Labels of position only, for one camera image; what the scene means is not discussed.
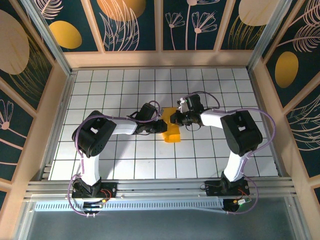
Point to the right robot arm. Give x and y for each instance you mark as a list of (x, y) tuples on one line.
[(240, 132)]

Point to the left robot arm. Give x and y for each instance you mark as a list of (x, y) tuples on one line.
[(92, 135)]

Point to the dark panel with pink flowers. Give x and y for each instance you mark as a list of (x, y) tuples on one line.
[(190, 25)]

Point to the black controller board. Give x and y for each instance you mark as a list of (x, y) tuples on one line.
[(91, 207), (235, 206)]

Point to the dark panel beige circle grass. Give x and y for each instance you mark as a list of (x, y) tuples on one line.
[(240, 30)]

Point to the dark panel orange circle leaves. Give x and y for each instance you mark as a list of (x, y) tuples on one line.
[(120, 25)]

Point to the dark panel oval and feathers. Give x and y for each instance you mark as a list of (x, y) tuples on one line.
[(287, 70)]

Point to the dark panel pink feather lines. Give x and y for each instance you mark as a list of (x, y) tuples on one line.
[(307, 130)]

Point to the dark panel small yellow oval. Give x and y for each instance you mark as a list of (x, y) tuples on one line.
[(65, 35)]

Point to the dark panel single pink flower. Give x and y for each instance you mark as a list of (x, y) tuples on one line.
[(12, 137)]

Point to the dark panel large beige circle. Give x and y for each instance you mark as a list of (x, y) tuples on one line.
[(15, 50)]

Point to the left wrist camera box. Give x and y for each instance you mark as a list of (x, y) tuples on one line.
[(147, 111)]

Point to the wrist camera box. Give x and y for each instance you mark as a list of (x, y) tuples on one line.
[(147, 111), (195, 102)]

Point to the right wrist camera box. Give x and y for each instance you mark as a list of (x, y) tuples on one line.
[(195, 102)]

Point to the long aluminium mounting rail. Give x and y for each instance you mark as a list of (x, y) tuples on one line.
[(162, 187)]

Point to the aluminium side rail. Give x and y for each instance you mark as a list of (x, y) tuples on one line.
[(58, 125), (260, 100)]

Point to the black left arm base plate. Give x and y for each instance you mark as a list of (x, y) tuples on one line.
[(111, 190)]

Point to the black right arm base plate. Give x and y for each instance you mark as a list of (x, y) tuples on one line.
[(212, 190)]

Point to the short aluminium frame post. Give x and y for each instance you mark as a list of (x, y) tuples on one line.
[(297, 220), (23, 222)]

